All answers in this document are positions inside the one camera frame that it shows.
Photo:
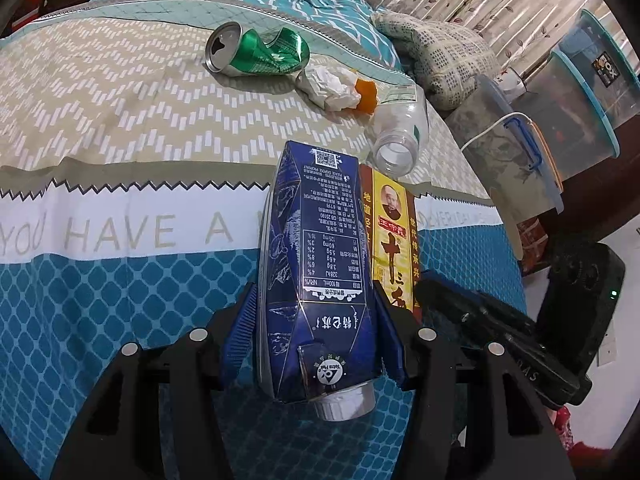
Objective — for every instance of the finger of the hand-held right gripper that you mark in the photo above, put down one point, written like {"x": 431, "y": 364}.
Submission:
{"x": 470, "y": 310}

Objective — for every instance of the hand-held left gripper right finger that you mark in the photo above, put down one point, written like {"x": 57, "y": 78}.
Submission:
{"x": 392, "y": 340}

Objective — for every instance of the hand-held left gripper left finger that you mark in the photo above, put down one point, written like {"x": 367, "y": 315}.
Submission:
{"x": 240, "y": 325}

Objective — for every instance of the blue milk carton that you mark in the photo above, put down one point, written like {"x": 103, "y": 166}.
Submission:
{"x": 315, "y": 270}

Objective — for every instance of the brown yellow spice box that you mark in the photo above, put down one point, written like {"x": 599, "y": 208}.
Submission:
{"x": 392, "y": 230}

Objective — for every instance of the clear plastic bottle green label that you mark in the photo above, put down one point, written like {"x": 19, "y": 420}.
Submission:
{"x": 400, "y": 130}

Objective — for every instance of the orange peel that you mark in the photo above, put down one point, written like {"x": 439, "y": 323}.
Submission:
{"x": 368, "y": 96}

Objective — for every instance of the white tissue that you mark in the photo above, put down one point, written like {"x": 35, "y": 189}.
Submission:
{"x": 327, "y": 85}

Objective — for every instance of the red printed bag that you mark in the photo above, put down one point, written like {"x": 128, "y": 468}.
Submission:
{"x": 532, "y": 242}

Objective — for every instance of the clear storage box teal lid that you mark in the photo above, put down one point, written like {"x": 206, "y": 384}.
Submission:
{"x": 585, "y": 125}

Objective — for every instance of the clear storage box dark label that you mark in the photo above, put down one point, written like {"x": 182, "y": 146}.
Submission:
{"x": 610, "y": 55}

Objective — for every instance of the grey patterned pillow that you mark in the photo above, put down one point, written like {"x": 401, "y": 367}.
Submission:
{"x": 440, "y": 55}

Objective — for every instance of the green crushed can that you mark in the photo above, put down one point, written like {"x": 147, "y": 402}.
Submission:
{"x": 260, "y": 50}

